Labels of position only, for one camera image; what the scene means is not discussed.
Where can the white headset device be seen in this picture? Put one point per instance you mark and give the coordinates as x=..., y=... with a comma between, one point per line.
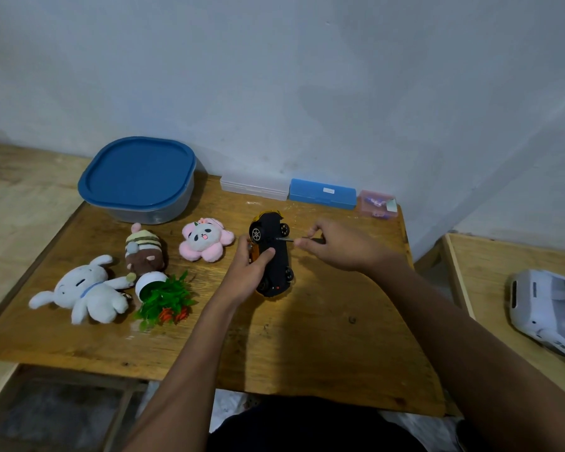
x=544, y=310

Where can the person's left forearm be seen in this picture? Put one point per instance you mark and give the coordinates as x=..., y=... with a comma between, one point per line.
x=186, y=376

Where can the person's left hand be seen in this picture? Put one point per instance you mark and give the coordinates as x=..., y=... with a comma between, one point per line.
x=238, y=277

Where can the person's right hand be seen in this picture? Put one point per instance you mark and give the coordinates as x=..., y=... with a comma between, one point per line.
x=346, y=247

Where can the wooden table frame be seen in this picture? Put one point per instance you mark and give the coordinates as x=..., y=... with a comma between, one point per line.
x=117, y=404

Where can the person's right thumb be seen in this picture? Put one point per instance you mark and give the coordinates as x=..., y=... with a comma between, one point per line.
x=307, y=246

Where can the blue plastic pencil case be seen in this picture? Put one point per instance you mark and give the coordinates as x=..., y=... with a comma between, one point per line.
x=322, y=193

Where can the person's left thumb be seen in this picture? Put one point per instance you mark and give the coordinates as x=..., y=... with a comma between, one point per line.
x=264, y=256

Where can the artificial plant in white pot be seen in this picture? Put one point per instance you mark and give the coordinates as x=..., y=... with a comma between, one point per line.
x=162, y=298

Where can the person's black clothing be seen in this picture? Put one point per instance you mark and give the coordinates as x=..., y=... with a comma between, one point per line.
x=310, y=426

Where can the person's right forearm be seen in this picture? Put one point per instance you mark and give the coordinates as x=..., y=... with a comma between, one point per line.
x=471, y=357

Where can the pink flower panda plush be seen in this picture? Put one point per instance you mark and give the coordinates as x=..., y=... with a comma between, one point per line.
x=205, y=240

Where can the white rabbit plush toy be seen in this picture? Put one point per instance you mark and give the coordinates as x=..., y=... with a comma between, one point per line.
x=87, y=291

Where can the clear plastic storage tub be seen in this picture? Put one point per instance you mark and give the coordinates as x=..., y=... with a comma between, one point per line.
x=160, y=212

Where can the small pink plastic box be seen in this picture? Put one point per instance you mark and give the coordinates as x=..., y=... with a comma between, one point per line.
x=379, y=204

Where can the clear plastic pencil case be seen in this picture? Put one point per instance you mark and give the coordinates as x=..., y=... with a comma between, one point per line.
x=254, y=187

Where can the black and orange toy car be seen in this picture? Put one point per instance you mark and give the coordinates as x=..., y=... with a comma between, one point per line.
x=275, y=270

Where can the brown striped plush toy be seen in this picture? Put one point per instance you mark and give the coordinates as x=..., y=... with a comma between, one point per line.
x=144, y=253

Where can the blue plastic container lid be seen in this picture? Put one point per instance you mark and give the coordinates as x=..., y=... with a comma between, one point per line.
x=137, y=173

